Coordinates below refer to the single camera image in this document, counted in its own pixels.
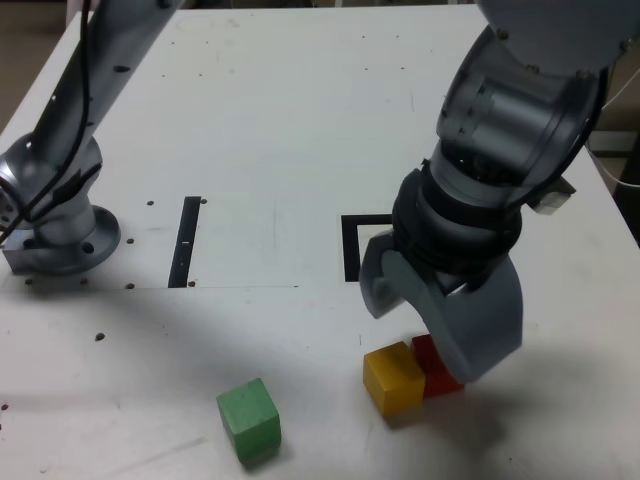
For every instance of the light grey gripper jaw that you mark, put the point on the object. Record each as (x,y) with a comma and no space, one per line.
(490,330)

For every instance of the black tape square outline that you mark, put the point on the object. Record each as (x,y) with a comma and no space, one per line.
(350,250)

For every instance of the yellow cube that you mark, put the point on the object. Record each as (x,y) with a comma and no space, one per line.
(395,380)

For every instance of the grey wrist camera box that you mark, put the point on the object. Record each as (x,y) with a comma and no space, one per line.
(552,202)

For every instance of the green cube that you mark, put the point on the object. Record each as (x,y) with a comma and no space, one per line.
(247,420)

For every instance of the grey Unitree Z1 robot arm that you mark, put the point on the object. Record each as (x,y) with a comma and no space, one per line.
(525,100)

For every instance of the black tape strip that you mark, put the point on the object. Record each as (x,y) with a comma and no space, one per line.
(180,265)

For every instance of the red cube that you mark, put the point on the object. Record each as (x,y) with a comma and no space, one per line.
(425,352)

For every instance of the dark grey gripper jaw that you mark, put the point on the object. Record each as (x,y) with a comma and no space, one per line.
(375,270)

